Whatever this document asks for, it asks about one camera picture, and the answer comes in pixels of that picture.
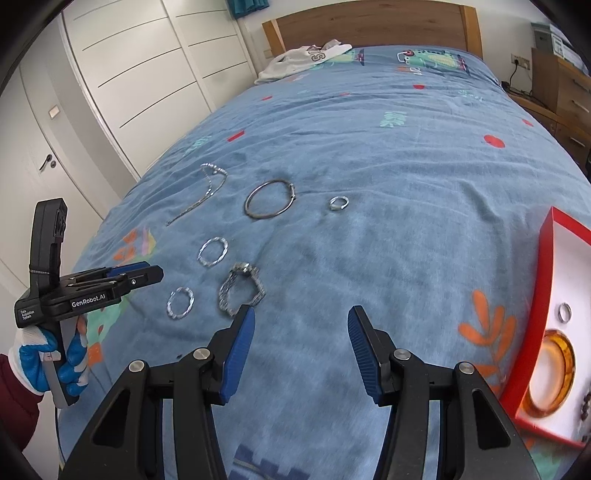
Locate twisted silver hoop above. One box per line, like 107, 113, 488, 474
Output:
166, 287, 194, 321
197, 236, 229, 268

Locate silver wristwatch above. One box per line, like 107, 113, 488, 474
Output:
218, 262, 266, 317

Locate amber resin bangle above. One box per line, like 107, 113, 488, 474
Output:
522, 330, 576, 418

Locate silver chain necklace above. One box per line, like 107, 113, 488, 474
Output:
165, 162, 230, 227

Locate thin silver bangle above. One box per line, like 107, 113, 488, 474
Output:
243, 178, 297, 220

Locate maroon sleeved left forearm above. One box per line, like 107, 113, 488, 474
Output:
0, 354, 42, 452

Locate red shallow jewelry box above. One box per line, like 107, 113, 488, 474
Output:
501, 207, 590, 448

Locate blue white gloved left hand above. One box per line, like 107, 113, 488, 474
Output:
8, 316, 88, 397

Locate white wardrobe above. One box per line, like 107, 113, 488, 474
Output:
62, 0, 254, 176

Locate white garment on bed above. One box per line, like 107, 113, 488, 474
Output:
254, 39, 353, 85

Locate blue patterned bed cover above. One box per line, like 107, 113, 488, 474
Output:
57, 45, 590, 479

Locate left teal curtain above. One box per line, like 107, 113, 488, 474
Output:
228, 0, 270, 19

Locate wooden headboard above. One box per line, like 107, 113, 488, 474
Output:
263, 0, 483, 58

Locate wooden drawer dresser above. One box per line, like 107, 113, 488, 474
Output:
509, 48, 591, 176

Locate white printer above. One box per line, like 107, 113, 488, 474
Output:
531, 22, 590, 76

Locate white door with handle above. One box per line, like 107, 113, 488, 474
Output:
0, 72, 102, 285

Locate wall power socket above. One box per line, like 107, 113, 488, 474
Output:
511, 54, 531, 71

